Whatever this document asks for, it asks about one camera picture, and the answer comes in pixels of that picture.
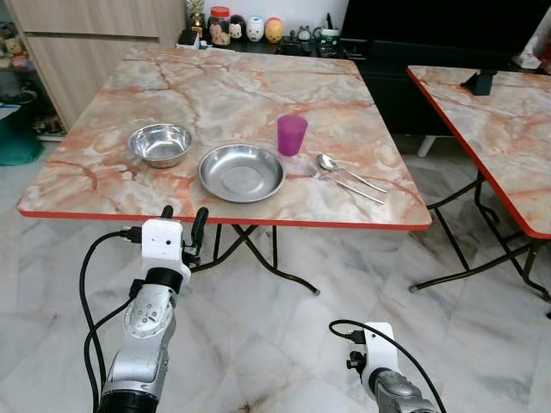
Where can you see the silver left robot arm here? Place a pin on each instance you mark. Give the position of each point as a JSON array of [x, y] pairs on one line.
[[146, 344]]

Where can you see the steel spoon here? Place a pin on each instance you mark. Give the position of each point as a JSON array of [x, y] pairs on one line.
[[327, 162]]

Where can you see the white green mug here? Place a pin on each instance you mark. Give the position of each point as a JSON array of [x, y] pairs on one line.
[[330, 41]]

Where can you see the steel fork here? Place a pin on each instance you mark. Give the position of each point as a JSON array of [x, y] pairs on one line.
[[344, 185]]

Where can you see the marble folding table with dishes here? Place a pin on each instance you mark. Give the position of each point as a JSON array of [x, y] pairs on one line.
[[215, 95]]

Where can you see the golden ornament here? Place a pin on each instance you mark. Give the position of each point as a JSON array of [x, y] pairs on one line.
[[198, 17]]

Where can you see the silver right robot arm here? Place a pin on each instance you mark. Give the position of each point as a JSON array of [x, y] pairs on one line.
[[398, 394]]

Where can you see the purple plastic cup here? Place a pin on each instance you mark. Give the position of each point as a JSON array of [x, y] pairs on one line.
[[293, 136]]

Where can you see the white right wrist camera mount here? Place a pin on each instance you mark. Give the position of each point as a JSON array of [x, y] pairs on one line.
[[379, 346]]

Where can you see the black round figurine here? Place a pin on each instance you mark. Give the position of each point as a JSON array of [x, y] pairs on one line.
[[238, 28]]

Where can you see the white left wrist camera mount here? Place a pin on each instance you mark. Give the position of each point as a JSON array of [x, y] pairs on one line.
[[161, 245]]

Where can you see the black television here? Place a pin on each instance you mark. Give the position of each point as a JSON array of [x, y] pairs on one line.
[[439, 21]]

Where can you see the small black box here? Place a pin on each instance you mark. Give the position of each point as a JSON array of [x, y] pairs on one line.
[[480, 83]]

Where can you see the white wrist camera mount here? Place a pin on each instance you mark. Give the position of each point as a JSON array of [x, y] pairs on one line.
[[161, 245], [379, 346]]

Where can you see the red-lidded snack jar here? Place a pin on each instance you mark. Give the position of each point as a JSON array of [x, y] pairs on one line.
[[219, 27]]

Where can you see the small steel bowl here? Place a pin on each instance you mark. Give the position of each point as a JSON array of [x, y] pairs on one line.
[[160, 146]]

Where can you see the yellow round figurine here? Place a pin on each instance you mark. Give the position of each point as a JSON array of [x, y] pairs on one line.
[[274, 31]]

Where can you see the white round figurine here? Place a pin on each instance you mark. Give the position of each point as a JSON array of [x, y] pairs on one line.
[[255, 29]]

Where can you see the marble folding table red edge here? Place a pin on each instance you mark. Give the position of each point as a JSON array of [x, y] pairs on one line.
[[508, 129]]

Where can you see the round steel plate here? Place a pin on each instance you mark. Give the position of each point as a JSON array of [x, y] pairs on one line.
[[241, 175]]

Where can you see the green plastic bin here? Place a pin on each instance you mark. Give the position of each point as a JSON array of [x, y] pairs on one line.
[[19, 138]]

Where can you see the light wooden cabinet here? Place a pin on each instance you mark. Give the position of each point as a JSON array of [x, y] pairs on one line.
[[86, 60]]

